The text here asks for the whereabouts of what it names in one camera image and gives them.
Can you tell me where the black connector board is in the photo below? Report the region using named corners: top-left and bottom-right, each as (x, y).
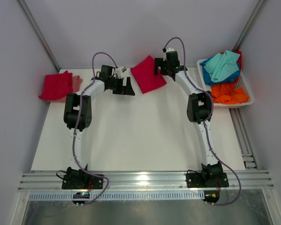
top-left (72, 192), bottom-right (90, 207)
top-left (203, 192), bottom-right (220, 205)

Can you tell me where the blue t shirt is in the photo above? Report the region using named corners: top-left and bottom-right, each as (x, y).
top-left (199, 58), bottom-right (241, 86)

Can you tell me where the magenta t shirt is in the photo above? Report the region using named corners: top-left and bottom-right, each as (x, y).
top-left (130, 55), bottom-right (167, 94)

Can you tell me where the aluminium front rail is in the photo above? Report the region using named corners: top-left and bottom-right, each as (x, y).
top-left (18, 170), bottom-right (274, 192)

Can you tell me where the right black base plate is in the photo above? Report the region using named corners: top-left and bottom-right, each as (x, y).
top-left (185, 170), bottom-right (229, 188)

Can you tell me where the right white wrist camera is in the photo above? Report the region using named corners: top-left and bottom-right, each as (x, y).
top-left (163, 47), bottom-right (176, 54)

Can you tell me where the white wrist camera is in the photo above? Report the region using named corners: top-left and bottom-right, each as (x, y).
top-left (114, 66), bottom-right (127, 78)
top-left (163, 47), bottom-right (176, 54)

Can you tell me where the folded red t shirt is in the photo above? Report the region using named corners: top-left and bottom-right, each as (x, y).
top-left (38, 71), bottom-right (73, 102)

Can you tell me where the white plastic basket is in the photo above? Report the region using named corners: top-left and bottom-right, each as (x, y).
top-left (196, 58), bottom-right (255, 110)

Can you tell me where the orange t shirt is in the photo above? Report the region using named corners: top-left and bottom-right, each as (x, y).
top-left (211, 83), bottom-right (250, 105)

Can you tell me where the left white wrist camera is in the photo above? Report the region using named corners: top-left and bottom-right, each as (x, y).
top-left (114, 66), bottom-right (127, 78)

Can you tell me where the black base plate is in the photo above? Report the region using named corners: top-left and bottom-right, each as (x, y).
top-left (185, 170), bottom-right (229, 188)
top-left (61, 174), bottom-right (103, 190)

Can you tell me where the left black connector board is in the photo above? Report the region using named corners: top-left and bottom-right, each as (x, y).
top-left (72, 192), bottom-right (90, 207)

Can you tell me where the aluminium corner post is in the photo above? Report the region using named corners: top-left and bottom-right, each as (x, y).
top-left (232, 0), bottom-right (268, 52)
top-left (16, 0), bottom-right (61, 72)

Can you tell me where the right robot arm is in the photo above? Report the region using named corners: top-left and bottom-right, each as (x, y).
top-left (154, 48), bottom-right (223, 187)

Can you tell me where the right aluminium corner post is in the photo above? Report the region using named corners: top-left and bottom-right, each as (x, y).
top-left (232, 0), bottom-right (268, 52)

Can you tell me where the folded salmon pink t shirt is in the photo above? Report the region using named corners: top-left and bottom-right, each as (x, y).
top-left (57, 75), bottom-right (83, 103)

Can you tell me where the red t shirt in basket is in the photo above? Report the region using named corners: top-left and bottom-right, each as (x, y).
top-left (235, 51), bottom-right (242, 71)

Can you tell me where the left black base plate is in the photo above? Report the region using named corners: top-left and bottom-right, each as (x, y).
top-left (61, 174), bottom-right (103, 190)

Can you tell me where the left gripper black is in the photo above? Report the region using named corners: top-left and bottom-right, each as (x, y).
top-left (109, 76), bottom-right (135, 96)

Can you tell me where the left aluminium corner post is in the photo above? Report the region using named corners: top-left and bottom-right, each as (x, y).
top-left (16, 0), bottom-right (61, 72)

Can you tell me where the slotted white cable duct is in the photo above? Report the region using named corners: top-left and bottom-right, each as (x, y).
top-left (28, 190), bottom-right (204, 201)

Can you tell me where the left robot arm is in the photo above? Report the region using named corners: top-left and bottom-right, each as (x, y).
top-left (62, 65), bottom-right (135, 189)

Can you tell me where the right black connector board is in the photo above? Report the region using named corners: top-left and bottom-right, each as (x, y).
top-left (203, 192), bottom-right (220, 205)

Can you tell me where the turquoise t shirt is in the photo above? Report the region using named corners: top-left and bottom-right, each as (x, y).
top-left (204, 50), bottom-right (239, 82)

